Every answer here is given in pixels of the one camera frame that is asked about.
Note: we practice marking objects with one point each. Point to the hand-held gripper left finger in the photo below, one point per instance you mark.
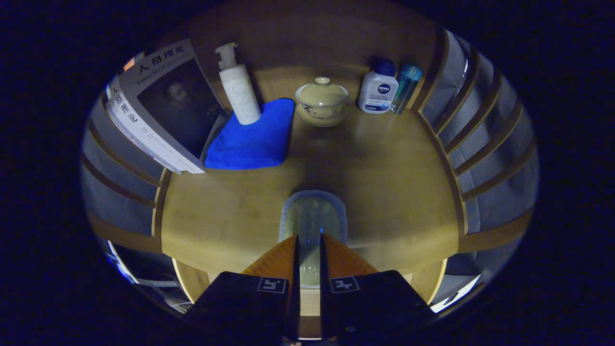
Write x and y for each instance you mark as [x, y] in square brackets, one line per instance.
[295, 298]

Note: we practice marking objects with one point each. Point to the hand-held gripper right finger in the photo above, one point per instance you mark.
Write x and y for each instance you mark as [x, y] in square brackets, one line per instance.
[325, 298]

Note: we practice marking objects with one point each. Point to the wooden countertop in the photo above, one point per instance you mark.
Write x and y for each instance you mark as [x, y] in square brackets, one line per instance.
[384, 192]

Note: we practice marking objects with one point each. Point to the wooden cabinet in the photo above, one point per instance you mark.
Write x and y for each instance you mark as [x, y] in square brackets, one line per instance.
[307, 33]

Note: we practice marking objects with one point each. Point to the blue folded cloth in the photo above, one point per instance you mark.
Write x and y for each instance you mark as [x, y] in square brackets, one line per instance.
[254, 139]

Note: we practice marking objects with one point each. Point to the pale lidded tea bowl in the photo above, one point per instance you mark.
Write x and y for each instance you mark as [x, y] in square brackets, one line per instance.
[322, 98]

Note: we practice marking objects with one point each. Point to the white pump bottle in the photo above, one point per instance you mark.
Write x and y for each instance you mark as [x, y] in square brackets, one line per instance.
[240, 96]

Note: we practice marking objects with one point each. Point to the white bottle with blue cap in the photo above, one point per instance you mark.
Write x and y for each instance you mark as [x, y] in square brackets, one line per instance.
[377, 91]

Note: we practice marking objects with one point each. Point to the large dark-cover book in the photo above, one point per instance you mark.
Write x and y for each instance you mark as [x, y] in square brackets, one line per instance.
[182, 105]

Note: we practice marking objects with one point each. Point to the teal bottle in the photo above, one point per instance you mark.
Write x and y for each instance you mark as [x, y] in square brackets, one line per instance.
[406, 86]

